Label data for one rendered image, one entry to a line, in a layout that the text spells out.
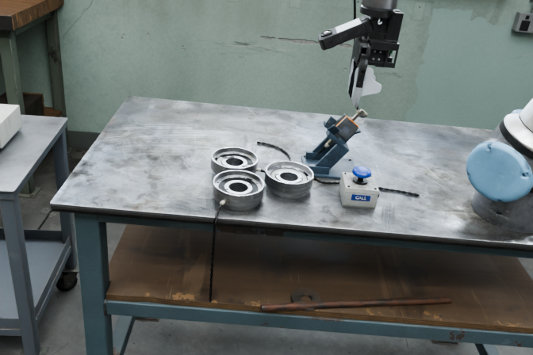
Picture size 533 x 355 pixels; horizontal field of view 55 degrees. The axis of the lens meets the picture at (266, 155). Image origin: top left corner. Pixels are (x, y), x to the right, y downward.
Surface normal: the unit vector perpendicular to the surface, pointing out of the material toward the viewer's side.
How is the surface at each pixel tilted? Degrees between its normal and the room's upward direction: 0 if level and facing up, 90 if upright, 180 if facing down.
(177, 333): 0
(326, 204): 0
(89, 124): 90
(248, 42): 90
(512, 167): 97
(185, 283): 0
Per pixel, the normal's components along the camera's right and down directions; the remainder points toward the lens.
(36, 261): 0.10, -0.89
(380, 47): 0.02, 0.45
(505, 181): -0.73, 0.36
